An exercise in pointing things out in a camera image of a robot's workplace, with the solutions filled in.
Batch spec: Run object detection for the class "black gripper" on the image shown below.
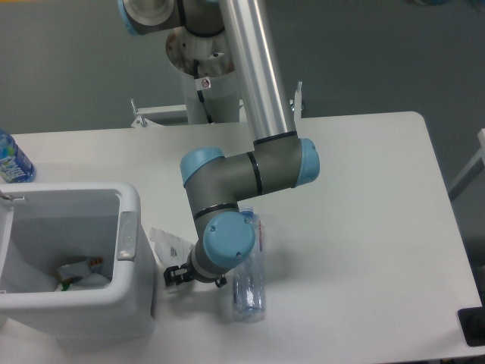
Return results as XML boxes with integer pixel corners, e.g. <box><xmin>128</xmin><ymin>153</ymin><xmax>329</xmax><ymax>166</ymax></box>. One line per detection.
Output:
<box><xmin>163</xmin><ymin>262</ymin><xmax>227</xmax><ymax>287</ymax></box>

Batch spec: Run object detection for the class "white paper wrapper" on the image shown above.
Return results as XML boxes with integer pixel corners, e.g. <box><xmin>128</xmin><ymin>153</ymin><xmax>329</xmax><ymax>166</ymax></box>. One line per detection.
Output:
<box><xmin>149</xmin><ymin>226</ymin><xmax>198</xmax><ymax>296</ymax></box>

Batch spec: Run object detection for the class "clear plastic bottle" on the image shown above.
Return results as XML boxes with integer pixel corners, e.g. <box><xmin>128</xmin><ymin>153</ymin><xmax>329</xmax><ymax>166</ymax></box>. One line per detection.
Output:
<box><xmin>233</xmin><ymin>205</ymin><xmax>266</xmax><ymax>322</ymax></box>

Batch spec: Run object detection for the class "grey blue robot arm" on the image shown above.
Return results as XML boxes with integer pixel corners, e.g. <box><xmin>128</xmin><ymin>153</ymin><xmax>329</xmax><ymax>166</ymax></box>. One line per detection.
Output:
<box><xmin>117</xmin><ymin>1</ymin><xmax>320</xmax><ymax>287</ymax></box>

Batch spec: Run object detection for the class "trash inside the can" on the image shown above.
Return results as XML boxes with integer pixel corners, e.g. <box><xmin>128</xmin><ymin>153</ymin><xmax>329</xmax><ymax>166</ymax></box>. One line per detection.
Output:
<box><xmin>55</xmin><ymin>257</ymin><xmax>111</xmax><ymax>292</ymax></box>

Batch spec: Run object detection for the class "white plastic trash can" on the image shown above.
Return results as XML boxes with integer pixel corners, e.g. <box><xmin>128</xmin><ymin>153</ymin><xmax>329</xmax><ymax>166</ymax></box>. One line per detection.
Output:
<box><xmin>1</xmin><ymin>182</ymin><xmax>156</xmax><ymax>340</ymax></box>

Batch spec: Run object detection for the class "blue labelled water bottle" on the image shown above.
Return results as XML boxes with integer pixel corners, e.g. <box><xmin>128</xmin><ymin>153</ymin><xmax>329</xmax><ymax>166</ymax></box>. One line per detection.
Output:
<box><xmin>1</xmin><ymin>130</ymin><xmax>36</xmax><ymax>184</ymax></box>

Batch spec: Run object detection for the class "black clamp at table edge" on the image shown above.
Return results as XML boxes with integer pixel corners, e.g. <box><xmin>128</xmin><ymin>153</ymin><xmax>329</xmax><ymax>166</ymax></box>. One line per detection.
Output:
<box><xmin>458</xmin><ymin>306</ymin><xmax>484</xmax><ymax>347</ymax></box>

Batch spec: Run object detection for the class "white metal table bracket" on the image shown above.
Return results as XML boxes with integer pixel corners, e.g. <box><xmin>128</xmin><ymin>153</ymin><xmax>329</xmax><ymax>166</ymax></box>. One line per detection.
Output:
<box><xmin>130</xmin><ymin>80</ymin><xmax>306</xmax><ymax>128</ymax></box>

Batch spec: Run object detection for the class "black cable on pedestal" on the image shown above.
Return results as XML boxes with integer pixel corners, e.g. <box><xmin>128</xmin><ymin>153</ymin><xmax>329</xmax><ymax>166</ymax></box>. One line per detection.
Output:
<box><xmin>192</xmin><ymin>58</ymin><xmax>214</xmax><ymax>124</ymax></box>

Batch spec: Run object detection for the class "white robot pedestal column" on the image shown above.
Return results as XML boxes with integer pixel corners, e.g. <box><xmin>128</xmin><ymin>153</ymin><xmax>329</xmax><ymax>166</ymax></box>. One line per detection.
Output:
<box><xmin>166</xmin><ymin>27</ymin><xmax>242</xmax><ymax>124</ymax></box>

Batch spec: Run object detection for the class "white frame at right edge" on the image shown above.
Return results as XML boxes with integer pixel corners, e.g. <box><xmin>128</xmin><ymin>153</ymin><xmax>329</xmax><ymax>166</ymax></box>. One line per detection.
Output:
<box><xmin>448</xmin><ymin>128</ymin><xmax>484</xmax><ymax>202</ymax></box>

